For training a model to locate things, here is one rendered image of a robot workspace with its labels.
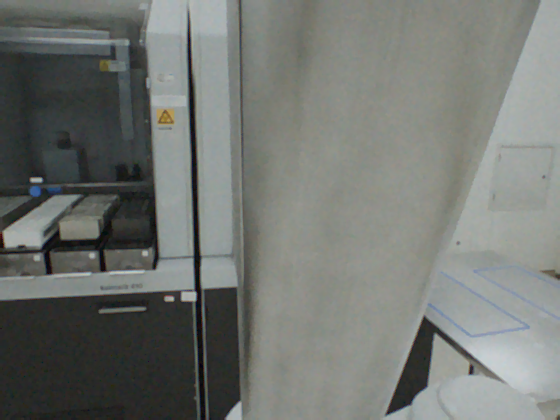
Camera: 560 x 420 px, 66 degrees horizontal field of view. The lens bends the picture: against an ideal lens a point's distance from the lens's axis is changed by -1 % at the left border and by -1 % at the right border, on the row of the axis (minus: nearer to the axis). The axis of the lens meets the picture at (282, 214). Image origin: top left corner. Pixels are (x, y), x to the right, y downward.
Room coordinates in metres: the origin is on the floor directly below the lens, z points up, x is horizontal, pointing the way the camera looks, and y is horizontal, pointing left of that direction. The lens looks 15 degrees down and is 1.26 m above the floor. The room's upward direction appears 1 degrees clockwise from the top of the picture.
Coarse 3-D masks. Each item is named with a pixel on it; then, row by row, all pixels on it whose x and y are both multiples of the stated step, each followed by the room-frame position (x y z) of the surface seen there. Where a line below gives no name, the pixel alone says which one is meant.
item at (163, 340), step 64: (192, 128) 1.81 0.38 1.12; (192, 192) 1.40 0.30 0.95; (192, 256) 1.36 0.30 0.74; (0, 320) 1.15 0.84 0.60; (64, 320) 1.19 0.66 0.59; (128, 320) 1.22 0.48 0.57; (192, 320) 1.26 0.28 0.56; (0, 384) 1.15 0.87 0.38; (64, 384) 1.18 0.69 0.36; (128, 384) 1.22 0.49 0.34; (192, 384) 1.26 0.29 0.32
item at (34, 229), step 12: (36, 216) 1.36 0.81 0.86; (48, 216) 1.37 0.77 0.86; (60, 216) 1.49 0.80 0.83; (12, 228) 1.23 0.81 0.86; (24, 228) 1.24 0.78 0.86; (36, 228) 1.23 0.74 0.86; (48, 228) 1.40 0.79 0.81; (12, 240) 1.20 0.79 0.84; (24, 240) 1.20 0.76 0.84; (36, 240) 1.21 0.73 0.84
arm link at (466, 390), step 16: (448, 384) 0.39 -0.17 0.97; (464, 384) 0.39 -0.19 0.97; (480, 384) 0.39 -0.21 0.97; (496, 384) 0.39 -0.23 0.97; (416, 400) 0.39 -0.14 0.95; (432, 400) 0.37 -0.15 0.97; (448, 400) 0.36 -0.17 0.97; (464, 400) 0.36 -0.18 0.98; (480, 400) 0.36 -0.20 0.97; (496, 400) 0.37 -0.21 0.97; (512, 400) 0.37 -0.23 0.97; (528, 400) 0.37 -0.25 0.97; (400, 416) 0.39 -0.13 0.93; (416, 416) 0.36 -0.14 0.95; (432, 416) 0.35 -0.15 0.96; (448, 416) 0.35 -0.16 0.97; (464, 416) 0.34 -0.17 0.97; (480, 416) 0.34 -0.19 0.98; (496, 416) 0.34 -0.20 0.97; (512, 416) 0.34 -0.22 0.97; (528, 416) 0.35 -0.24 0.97; (544, 416) 0.35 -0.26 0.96
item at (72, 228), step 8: (64, 224) 1.26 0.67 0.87; (72, 224) 1.26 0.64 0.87; (80, 224) 1.27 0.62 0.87; (88, 224) 1.27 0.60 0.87; (96, 224) 1.28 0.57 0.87; (64, 232) 1.26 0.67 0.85; (72, 232) 1.26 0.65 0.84; (80, 232) 1.27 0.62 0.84; (88, 232) 1.27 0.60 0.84; (96, 232) 1.28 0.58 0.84
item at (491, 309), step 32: (448, 256) 1.18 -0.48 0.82; (480, 256) 1.19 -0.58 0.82; (448, 288) 0.96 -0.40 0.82; (480, 288) 0.96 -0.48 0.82; (512, 288) 0.97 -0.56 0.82; (544, 288) 0.97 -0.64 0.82; (448, 320) 0.80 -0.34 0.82; (480, 320) 0.81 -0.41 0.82; (512, 320) 0.81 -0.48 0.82; (544, 320) 0.81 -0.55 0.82; (480, 352) 0.69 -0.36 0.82; (512, 352) 0.69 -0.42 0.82; (544, 352) 0.69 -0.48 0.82; (512, 384) 0.60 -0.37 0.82; (544, 384) 0.60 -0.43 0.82
